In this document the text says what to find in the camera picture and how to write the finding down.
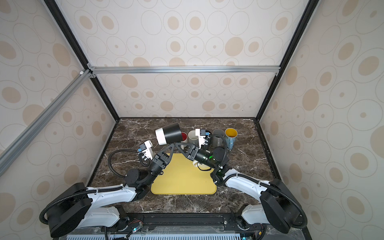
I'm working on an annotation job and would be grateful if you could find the small grey mug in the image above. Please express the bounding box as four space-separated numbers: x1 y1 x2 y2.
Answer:
188 130 199 146

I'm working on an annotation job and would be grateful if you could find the tall grey mug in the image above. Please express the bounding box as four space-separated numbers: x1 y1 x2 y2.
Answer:
212 129 225 148

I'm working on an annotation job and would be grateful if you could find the black mug white bottom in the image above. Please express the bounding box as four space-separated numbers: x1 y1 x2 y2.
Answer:
155 123 183 146

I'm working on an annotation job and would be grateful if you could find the blue butterfly mug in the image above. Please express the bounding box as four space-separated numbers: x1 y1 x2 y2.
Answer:
225 128 238 151

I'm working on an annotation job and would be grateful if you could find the white ribbed-bottom mug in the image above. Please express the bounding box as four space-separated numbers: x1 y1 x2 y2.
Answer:
193 161 212 172

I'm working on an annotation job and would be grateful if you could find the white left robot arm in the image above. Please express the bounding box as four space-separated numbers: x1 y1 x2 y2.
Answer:
39 144 176 238

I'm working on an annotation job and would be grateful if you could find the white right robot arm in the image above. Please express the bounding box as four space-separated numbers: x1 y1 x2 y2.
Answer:
175 143 308 234

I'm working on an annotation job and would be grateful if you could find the yellow plastic tray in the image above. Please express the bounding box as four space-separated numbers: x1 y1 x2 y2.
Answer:
151 154 217 195

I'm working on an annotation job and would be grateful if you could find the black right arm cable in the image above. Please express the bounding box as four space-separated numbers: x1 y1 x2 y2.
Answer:
196 134 308 229

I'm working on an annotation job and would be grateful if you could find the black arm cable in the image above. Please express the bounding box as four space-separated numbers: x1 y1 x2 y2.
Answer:
196 134 308 229
38 148 151 226

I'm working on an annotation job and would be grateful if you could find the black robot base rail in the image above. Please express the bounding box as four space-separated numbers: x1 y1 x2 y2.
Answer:
104 211 313 240

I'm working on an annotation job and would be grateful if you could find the aluminium rail back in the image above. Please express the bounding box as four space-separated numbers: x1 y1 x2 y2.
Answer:
91 65 280 74

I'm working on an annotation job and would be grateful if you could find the aluminium rail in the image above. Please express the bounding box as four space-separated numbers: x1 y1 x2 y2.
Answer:
91 65 280 74
1 70 91 175

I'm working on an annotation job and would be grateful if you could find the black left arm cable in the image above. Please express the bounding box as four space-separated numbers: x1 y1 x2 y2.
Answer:
38 148 151 226

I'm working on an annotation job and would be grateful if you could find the aluminium rail left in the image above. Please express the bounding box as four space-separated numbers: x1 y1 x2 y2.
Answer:
1 70 91 175

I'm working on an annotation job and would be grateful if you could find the black corner frame post left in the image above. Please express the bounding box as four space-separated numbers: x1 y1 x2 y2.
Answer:
44 0 120 122

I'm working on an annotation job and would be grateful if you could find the black corner frame post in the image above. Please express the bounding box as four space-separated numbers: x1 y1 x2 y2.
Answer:
255 0 319 123
44 0 120 122

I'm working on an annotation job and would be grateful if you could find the black corner frame post right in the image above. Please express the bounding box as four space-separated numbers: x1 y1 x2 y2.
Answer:
255 0 319 123

